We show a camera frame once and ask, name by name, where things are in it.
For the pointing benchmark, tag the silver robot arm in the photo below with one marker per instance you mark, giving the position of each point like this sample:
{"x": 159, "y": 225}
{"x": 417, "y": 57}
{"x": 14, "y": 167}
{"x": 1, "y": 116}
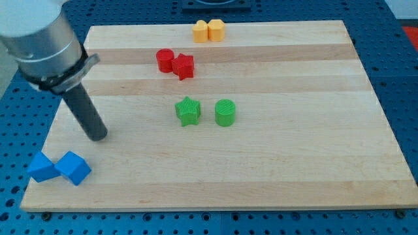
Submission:
{"x": 39, "y": 37}

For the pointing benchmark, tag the green star block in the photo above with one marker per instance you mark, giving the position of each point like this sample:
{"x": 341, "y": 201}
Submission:
{"x": 188, "y": 111}

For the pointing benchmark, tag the red star block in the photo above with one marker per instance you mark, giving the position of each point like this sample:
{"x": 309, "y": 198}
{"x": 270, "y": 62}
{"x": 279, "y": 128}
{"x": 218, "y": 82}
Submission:
{"x": 183, "y": 66}

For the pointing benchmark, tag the green cylinder block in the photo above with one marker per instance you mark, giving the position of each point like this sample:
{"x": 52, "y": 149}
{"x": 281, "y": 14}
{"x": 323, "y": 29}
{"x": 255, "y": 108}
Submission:
{"x": 225, "y": 111}

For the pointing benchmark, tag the wooden board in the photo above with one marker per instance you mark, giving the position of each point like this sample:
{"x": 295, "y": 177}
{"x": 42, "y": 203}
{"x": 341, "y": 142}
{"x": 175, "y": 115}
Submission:
{"x": 309, "y": 131}

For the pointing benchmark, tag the red cylinder block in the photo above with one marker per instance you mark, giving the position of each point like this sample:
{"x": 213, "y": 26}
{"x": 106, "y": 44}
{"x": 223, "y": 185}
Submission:
{"x": 164, "y": 59}

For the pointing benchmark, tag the yellow hexagon block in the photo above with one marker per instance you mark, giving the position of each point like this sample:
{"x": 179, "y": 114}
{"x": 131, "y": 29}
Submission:
{"x": 216, "y": 30}

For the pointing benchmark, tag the yellow heart block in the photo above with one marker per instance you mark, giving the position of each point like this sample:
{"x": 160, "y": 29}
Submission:
{"x": 200, "y": 32}

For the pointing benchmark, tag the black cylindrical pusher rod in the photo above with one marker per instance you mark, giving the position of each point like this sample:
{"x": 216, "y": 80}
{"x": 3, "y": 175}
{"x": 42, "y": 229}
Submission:
{"x": 83, "y": 109}

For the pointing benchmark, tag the blue cube block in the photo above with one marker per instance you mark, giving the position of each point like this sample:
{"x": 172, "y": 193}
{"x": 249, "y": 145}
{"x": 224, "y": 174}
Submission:
{"x": 73, "y": 167}

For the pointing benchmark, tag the blue triangular block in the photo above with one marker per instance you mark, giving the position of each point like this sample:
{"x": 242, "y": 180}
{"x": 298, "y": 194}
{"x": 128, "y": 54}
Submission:
{"x": 41, "y": 168}

